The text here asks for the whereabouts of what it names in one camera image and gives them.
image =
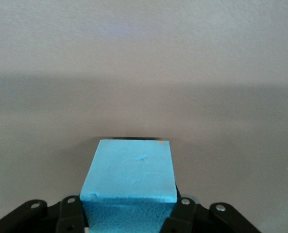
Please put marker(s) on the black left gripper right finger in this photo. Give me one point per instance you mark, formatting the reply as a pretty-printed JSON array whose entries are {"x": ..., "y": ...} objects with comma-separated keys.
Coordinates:
[{"x": 185, "y": 216}]

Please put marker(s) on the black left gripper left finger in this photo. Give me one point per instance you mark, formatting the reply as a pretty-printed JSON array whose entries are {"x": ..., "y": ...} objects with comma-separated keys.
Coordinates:
[{"x": 68, "y": 213}]

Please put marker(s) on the blue foam block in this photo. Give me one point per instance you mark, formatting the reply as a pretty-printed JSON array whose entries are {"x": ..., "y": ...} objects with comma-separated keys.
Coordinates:
[{"x": 129, "y": 170}]

